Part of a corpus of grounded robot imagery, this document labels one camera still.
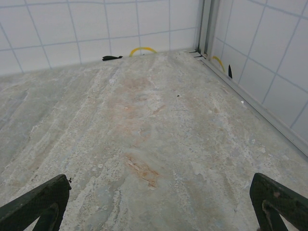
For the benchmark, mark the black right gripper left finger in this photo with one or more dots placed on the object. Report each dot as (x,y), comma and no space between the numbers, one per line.
(33,199)

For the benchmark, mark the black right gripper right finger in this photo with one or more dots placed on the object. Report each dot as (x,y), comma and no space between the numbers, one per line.
(276,192)

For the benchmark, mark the aluminium frame rail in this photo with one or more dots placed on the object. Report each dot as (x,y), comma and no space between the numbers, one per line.
(252,103)

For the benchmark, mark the aluminium frame post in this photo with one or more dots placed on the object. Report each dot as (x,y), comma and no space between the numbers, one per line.
(206,26)

